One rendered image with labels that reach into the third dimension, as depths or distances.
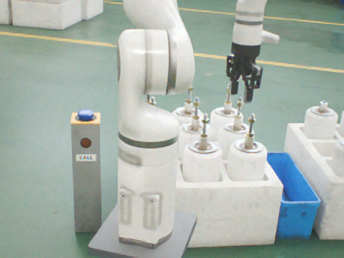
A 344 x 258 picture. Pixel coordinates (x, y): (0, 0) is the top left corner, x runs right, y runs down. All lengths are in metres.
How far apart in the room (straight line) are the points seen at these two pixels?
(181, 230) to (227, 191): 0.41
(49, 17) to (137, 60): 3.06
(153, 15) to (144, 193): 0.28
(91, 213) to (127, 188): 0.57
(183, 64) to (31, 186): 0.99
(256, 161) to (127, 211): 0.54
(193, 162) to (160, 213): 0.46
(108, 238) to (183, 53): 0.32
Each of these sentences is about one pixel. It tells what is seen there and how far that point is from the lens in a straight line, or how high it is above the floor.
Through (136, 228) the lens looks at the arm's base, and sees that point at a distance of 0.77.
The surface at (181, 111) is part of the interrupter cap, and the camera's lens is 1.45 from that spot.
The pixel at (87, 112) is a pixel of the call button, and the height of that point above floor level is 0.33.
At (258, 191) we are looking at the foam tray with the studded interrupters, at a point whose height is 0.17.
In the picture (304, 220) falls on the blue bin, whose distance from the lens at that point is 1.35.
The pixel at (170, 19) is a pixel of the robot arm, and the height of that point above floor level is 0.64.
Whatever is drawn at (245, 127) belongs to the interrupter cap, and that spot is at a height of 0.25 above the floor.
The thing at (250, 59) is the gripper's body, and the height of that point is 0.46.
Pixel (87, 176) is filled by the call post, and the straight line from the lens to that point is 1.25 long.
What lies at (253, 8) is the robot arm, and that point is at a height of 0.58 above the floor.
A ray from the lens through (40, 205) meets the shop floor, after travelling 1.47.
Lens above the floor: 0.77
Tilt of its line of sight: 23 degrees down
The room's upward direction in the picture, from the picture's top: 3 degrees clockwise
